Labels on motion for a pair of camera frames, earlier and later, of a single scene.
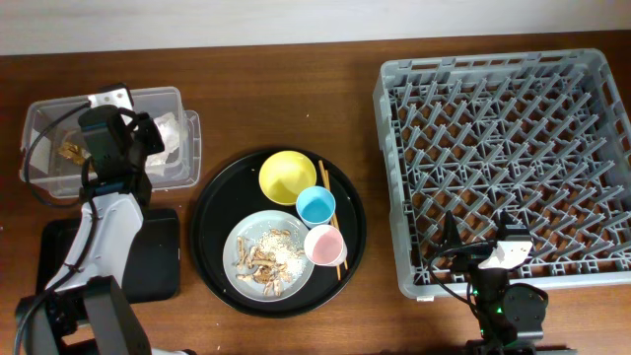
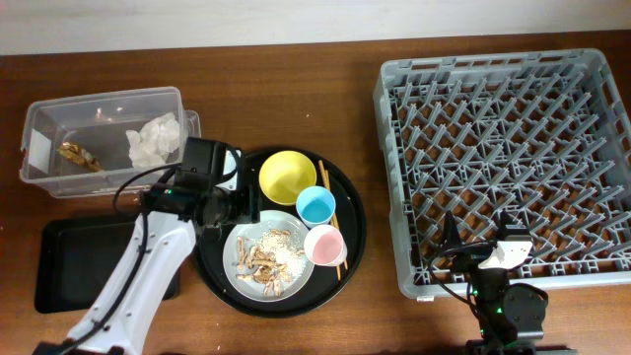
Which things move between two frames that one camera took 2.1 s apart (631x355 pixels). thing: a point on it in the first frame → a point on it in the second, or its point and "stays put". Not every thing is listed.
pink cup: x=324 y=246 stays put
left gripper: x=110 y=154 → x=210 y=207
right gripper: x=468 y=257 stays put
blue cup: x=315 y=206 stays put
